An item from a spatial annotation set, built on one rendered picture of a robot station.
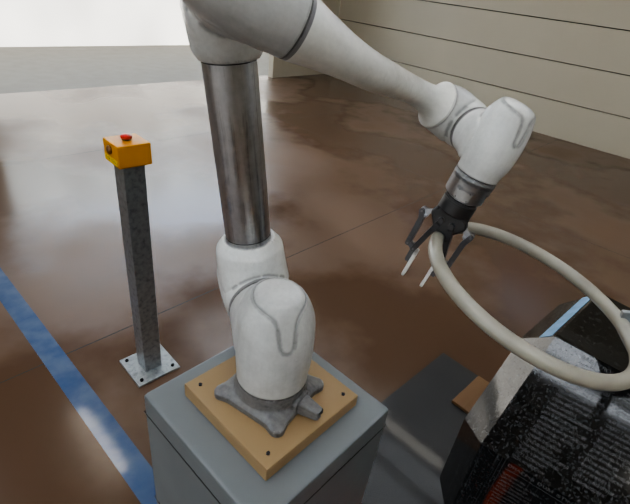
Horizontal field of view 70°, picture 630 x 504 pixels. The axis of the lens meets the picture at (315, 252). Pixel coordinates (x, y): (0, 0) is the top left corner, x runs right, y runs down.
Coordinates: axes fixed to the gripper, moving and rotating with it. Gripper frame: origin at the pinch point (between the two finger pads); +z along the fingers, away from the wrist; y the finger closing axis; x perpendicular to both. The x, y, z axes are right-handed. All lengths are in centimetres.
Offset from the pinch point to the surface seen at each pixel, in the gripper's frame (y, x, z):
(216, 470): -11, -51, 33
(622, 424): 60, 12, 14
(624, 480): 65, 3, 21
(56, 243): -203, 60, 155
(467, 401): 47, 82, 91
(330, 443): 4.7, -33.3, 28.6
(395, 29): -281, 754, 29
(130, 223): -98, 9, 52
